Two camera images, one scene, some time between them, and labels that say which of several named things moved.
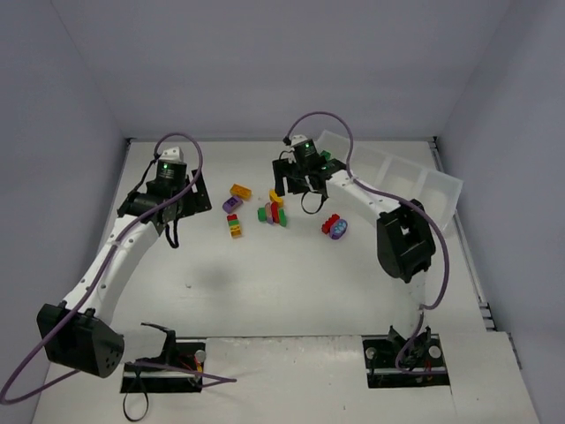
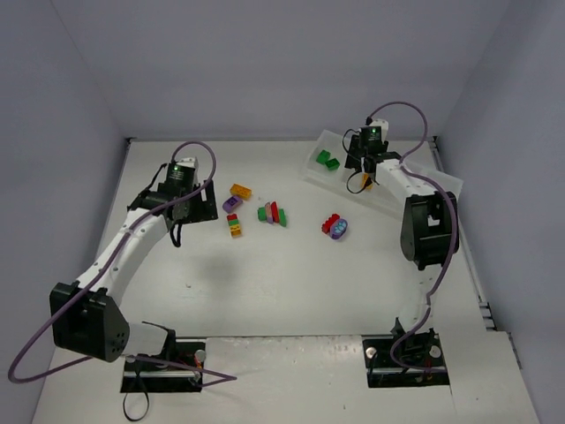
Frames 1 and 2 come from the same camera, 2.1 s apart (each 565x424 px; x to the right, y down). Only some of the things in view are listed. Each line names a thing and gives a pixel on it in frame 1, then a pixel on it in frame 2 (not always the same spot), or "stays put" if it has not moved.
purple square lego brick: x=231 y=204 stays put
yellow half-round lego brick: x=275 y=199 → x=364 y=179
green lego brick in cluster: x=282 y=219 stays put
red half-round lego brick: x=275 y=212 stays put
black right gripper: x=287 y=170 → x=366 y=163
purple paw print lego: x=337 y=228 stays put
